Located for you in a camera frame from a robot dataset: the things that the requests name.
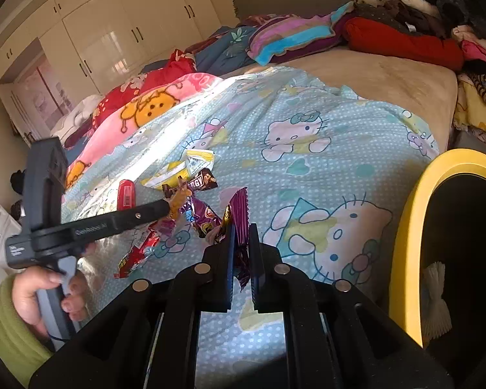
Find brown energy bar wrapper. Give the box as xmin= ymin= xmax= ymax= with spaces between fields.
xmin=162 ymin=168 xmax=217 ymax=219

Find red snack wrapper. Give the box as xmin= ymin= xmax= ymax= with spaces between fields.
xmin=113 ymin=228 xmax=160 ymax=279

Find green sleeve left forearm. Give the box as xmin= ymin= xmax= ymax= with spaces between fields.
xmin=0 ymin=276 xmax=52 ymax=388

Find yellow rimmed black trash bin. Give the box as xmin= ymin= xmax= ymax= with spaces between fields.
xmin=389 ymin=148 xmax=486 ymax=388

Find person's left hand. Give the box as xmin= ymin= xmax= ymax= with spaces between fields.
xmin=12 ymin=266 xmax=88 ymax=341

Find yellow white snack wrapper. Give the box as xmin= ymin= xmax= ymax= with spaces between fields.
xmin=141 ymin=149 xmax=215 ymax=191

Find Hello Kitty blue bedsheet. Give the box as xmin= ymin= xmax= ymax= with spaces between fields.
xmin=60 ymin=65 xmax=441 ymax=389

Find pink bear print blanket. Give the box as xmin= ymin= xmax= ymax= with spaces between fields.
xmin=66 ymin=73 xmax=221 ymax=188

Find red floral quilt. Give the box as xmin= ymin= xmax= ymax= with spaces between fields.
xmin=76 ymin=49 xmax=196 ymax=131

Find blue floral quilt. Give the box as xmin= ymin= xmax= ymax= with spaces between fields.
xmin=141 ymin=25 xmax=258 ymax=76

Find white glossy wardrobe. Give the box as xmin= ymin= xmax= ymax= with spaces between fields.
xmin=0 ymin=0 xmax=222 ymax=147

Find purple blue striped pillow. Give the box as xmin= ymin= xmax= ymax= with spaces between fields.
xmin=247 ymin=1 xmax=354 ymax=66

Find beige mattress cover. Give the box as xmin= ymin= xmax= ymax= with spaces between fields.
xmin=222 ymin=46 xmax=458 ymax=153

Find red cushion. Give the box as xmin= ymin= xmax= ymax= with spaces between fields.
xmin=342 ymin=17 xmax=464 ymax=72

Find yellow cartoon print blanket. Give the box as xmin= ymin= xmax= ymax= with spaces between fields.
xmin=453 ymin=74 xmax=486 ymax=135

